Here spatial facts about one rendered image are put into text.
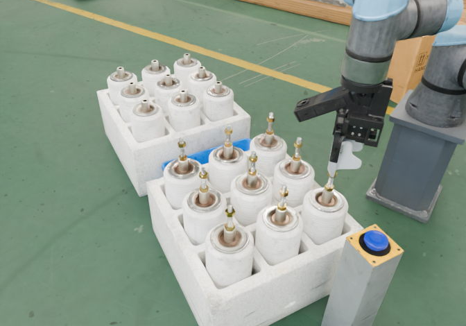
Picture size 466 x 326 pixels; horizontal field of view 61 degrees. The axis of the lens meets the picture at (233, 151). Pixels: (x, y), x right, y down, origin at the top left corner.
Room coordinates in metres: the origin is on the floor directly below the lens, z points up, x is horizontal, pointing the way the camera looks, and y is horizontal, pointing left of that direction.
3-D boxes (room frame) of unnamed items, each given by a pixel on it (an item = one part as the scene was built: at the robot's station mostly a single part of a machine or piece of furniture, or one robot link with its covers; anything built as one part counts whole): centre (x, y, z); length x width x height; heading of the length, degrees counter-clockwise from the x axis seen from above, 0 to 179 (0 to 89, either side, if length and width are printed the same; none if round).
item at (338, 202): (0.62, -0.21, 0.25); 0.08 x 0.08 x 0.01
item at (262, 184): (0.67, -0.04, 0.25); 0.08 x 0.08 x 0.01
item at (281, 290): (0.67, -0.04, 0.09); 0.39 x 0.39 x 0.18; 29
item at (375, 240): (0.45, -0.25, 0.32); 0.04 x 0.04 x 0.02
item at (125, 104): (1.08, 0.31, 0.16); 0.10 x 0.10 x 0.18
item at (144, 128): (0.98, 0.25, 0.16); 0.10 x 0.10 x 0.18
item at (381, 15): (0.62, -0.22, 0.65); 0.09 x 0.08 x 0.11; 116
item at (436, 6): (0.68, -0.30, 0.64); 0.11 x 0.11 x 0.08; 26
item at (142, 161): (1.14, 0.21, 0.09); 0.39 x 0.39 x 0.18; 30
